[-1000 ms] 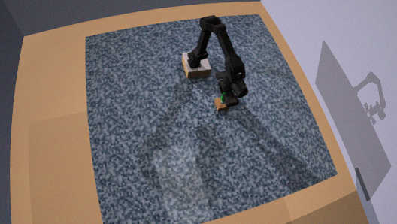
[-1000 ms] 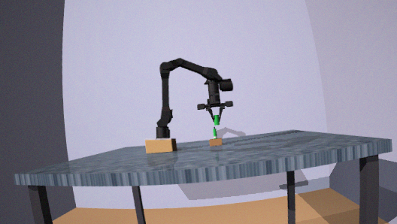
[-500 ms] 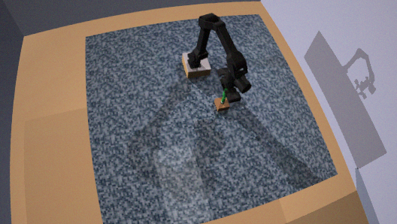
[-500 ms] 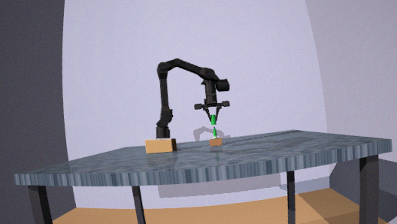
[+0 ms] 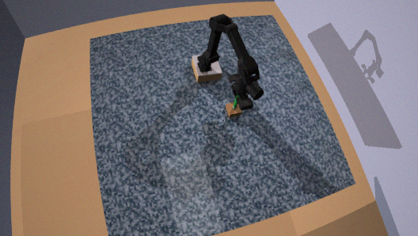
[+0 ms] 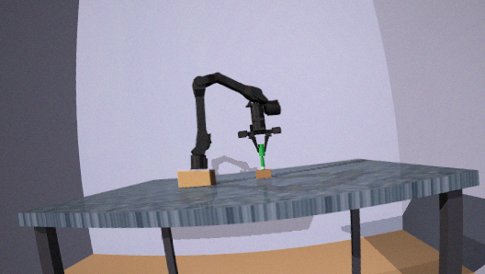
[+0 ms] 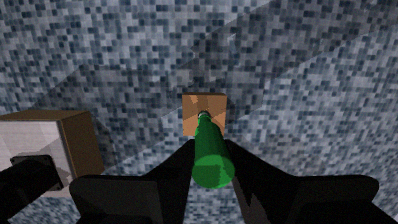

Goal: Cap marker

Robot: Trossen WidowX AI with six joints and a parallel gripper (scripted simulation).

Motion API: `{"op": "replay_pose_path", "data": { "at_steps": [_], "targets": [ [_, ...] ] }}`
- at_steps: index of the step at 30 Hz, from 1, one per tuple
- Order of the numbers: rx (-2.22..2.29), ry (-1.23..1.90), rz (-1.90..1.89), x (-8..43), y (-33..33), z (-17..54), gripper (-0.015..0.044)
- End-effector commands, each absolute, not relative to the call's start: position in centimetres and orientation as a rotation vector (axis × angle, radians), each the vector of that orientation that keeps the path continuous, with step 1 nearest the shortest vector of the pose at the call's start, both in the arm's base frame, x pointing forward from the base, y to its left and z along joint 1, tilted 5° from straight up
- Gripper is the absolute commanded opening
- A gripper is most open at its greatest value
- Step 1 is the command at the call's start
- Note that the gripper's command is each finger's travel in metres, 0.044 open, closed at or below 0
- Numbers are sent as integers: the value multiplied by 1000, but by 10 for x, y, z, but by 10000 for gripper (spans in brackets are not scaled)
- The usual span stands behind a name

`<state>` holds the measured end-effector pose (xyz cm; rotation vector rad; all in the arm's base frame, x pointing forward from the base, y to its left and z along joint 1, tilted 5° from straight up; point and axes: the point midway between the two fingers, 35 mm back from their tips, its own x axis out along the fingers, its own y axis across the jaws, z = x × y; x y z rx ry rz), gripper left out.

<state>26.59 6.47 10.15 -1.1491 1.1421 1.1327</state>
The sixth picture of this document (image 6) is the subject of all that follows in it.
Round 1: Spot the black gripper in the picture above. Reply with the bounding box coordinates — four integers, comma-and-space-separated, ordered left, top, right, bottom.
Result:
238, 116, 282, 153

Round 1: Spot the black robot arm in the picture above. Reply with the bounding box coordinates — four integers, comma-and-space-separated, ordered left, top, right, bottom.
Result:
190, 73, 281, 170

